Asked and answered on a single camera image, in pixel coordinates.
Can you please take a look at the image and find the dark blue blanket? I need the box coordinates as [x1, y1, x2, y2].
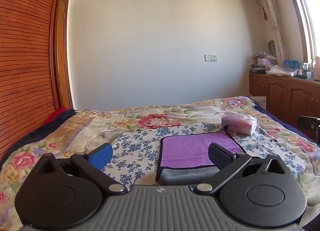
[7, 108, 79, 152]

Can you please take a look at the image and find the white cardboard box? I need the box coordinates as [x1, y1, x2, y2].
[249, 95, 267, 110]

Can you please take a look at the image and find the wooden slatted wardrobe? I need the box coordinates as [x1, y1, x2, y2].
[0, 0, 73, 161]

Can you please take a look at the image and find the pink jug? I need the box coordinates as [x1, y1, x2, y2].
[311, 56, 320, 81]

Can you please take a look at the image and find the clear plastic bag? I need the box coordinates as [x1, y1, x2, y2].
[265, 65, 298, 76]

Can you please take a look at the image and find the pink tissue box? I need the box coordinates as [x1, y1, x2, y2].
[221, 111, 258, 136]

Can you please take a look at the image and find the window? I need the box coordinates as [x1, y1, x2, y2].
[281, 0, 320, 68]

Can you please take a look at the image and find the blue floral bed sheet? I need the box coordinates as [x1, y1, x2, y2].
[101, 123, 308, 192]

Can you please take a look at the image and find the pink floral quilt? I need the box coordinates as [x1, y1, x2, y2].
[0, 96, 320, 231]

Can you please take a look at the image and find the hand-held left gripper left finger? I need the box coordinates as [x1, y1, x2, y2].
[32, 143, 128, 195]

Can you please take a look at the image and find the wooden door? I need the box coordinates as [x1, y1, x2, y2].
[56, 0, 74, 109]

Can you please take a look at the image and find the purple and grey towel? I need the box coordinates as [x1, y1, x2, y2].
[155, 129, 247, 185]

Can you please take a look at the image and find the wooden cabinet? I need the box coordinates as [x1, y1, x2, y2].
[249, 72, 320, 131]

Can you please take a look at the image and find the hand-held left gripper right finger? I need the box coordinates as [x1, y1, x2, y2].
[194, 142, 288, 195]

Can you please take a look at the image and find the cream patterned curtain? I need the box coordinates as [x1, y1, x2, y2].
[248, 0, 290, 62]

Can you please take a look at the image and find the blue box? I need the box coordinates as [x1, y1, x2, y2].
[283, 59, 300, 71]

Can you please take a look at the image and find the red cloth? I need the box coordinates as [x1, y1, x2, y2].
[41, 107, 68, 126]

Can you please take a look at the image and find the stack of dark books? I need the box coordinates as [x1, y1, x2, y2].
[250, 64, 266, 74]

